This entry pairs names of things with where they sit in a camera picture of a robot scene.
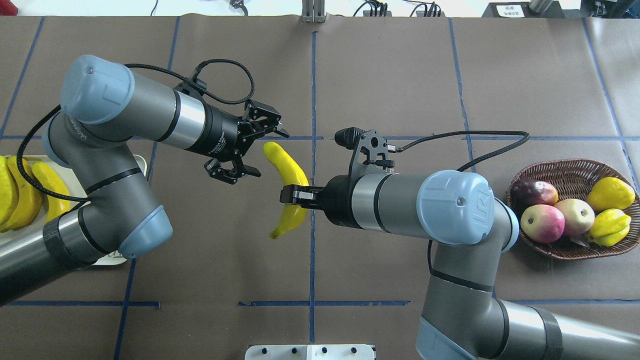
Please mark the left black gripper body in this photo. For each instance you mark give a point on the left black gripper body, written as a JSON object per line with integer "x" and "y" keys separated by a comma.
{"x": 223, "y": 133}

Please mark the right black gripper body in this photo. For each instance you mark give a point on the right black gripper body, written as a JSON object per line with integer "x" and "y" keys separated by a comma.
{"x": 335, "y": 195}

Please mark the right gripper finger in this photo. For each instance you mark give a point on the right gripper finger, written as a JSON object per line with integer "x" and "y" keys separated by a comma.
{"x": 300, "y": 195}

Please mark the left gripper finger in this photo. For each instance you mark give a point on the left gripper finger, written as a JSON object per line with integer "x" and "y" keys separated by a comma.
{"x": 259, "y": 120}
{"x": 214, "y": 168}

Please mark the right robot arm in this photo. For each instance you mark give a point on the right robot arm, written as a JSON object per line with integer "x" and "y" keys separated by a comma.
{"x": 461, "y": 319}

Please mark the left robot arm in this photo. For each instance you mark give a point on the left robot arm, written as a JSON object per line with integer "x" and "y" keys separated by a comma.
{"x": 103, "y": 105}

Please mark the wicker basket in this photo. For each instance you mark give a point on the wicker basket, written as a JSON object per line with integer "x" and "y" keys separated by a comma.
{"x": 574, "y": 178}

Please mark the dark red mango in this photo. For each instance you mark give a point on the dark red mango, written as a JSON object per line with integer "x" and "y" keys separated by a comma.
{"x": 528, "y": 191}

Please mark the pink green apple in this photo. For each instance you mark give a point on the pink green apple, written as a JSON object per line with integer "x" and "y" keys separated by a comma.
{"x": 542, "y": 223}

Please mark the red cylinder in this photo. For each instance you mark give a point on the red cylinder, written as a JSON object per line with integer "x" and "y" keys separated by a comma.
{"x": 8, "y": 8}

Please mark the yellow lemon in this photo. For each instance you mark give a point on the yellow lemon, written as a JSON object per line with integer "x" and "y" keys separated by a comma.
{"x": 610, "y": 193}

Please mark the yellow starfruit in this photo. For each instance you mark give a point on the yellow starfruit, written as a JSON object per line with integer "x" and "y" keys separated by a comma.
{"x": 609, "y": 228}

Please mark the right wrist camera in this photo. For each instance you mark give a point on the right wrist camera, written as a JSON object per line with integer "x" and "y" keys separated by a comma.
{"x": 370, "y": 151}

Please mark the aluminium frame post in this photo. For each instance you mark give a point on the aluminium frame post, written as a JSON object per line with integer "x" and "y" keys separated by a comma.
{"x": 313, "y": 11}

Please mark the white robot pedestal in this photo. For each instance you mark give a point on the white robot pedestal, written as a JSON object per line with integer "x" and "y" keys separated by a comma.
{"x": 347, "y": 351}

